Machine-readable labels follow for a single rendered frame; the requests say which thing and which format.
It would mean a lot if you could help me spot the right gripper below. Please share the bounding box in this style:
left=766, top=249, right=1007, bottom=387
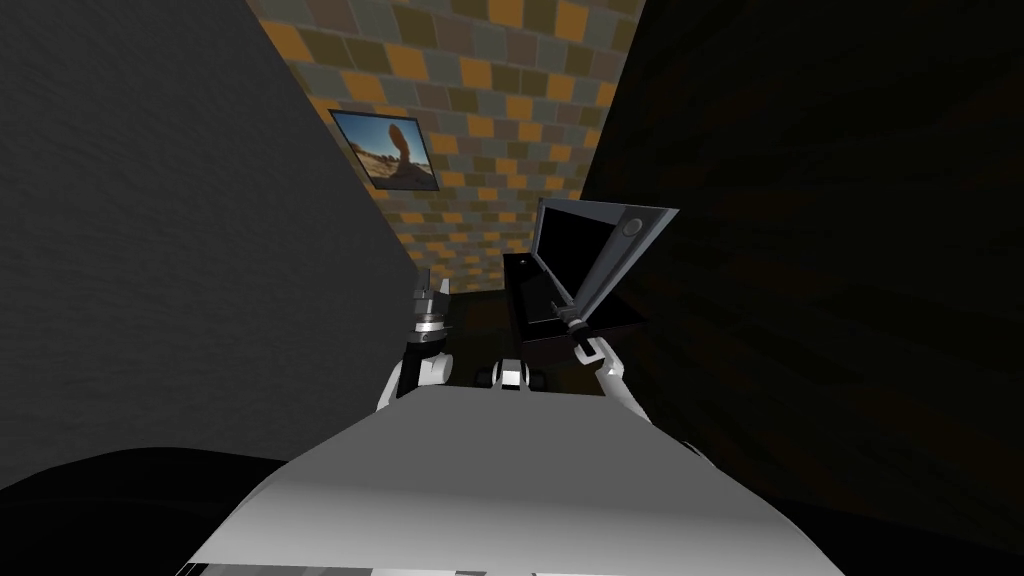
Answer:
left=551, top=302, right=595, bottom=345

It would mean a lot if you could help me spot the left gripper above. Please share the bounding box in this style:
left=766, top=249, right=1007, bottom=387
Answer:
left=411, top=269, right=452, bottom=321

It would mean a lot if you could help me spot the grey appliance door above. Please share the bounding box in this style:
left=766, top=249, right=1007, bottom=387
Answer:
left=531, top=197, right=681, bottom=323

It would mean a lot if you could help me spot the black appliance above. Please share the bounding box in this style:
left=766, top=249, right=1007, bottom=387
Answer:
left=501, top=251, right=651, bottom=347

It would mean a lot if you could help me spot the framed desert rock picture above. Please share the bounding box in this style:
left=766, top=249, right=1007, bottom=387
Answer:
left=328, top=108, right=442, bottom=193

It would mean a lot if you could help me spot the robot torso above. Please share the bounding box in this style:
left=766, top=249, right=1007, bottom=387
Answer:
left=177, top=359, right=846, bottom=576

